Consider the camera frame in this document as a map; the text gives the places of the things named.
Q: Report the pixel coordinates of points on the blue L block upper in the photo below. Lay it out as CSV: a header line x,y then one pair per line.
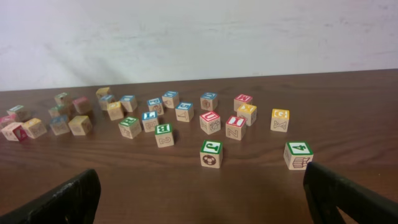
x,y
129,102

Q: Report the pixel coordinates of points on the blue D block right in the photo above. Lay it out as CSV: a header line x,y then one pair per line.
x,y
209,101

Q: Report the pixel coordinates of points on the blue D block left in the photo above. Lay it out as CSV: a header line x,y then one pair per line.
x,y
171,99

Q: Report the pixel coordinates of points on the red E block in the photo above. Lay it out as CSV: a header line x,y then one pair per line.
x,y
6,120

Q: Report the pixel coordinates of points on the green J block top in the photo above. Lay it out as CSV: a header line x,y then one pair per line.
x,y
63,99

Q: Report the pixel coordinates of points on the red I block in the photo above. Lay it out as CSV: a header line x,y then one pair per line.
x,y
236,127

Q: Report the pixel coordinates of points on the green B block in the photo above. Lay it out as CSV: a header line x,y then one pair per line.
x,y
164,135

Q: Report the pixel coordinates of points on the red u block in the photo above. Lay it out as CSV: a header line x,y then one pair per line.
x,y
82,105
210,122

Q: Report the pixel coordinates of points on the green R block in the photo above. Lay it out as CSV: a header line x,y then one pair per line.
x,y
130,127

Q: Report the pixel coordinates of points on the blue d block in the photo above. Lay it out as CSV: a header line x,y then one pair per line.
x,y
209,101
171,99

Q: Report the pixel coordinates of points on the plain I wooden block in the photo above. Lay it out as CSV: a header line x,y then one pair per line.
x,y
14,132

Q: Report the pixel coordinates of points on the blue l block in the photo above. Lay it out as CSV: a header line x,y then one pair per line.
x,y
150,121
129,102

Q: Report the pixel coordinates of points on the red U block left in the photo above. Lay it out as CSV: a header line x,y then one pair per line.
x,y
82,105

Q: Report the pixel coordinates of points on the green 4 block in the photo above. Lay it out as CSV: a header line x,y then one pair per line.
x,y
297,155

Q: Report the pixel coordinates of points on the red M block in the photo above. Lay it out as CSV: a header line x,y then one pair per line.
x,y
242,99

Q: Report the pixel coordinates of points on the green J block lower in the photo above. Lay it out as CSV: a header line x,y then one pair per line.
x,y
211,154

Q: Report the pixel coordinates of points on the green j block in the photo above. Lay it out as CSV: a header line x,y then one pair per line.
x,y
63,99
211,154

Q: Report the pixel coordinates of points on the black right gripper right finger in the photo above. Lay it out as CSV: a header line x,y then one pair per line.
x,y
328,193

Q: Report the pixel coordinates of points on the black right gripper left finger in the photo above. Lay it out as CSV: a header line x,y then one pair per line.
x,y
74,201

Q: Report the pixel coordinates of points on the yellow X block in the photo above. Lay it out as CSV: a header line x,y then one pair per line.
x,y
249,112

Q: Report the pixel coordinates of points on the yellow G block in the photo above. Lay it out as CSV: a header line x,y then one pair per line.
x,y
280,120

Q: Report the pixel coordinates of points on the yellow O block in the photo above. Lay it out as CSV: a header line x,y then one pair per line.
x,y
34,128

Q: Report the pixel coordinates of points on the blue 5 block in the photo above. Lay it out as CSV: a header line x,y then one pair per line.
x,y
184,111

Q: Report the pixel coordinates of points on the yellow block top row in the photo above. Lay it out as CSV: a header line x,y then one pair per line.
x,y
101,92

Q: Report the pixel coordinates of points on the yellow block centre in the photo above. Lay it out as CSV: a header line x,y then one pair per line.
x,y
115,111

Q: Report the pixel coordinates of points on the green Z block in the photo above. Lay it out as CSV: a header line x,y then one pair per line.
x,y
59,110

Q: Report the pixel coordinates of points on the blue P block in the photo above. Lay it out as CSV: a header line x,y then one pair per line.
x,y
156,104

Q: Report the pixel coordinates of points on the yellow S block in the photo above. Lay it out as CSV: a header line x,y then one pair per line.
x,y
80,125

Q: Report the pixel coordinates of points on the blue 2 block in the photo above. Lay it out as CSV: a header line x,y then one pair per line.
x,y
105,100

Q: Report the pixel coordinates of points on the blue T block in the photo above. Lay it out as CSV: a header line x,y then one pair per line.
x,y
59,125

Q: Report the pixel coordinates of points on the red U block right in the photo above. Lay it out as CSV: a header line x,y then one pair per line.
x,y
210,122

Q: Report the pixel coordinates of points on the blue L block lower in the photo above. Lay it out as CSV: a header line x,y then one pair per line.
x,y
150,121

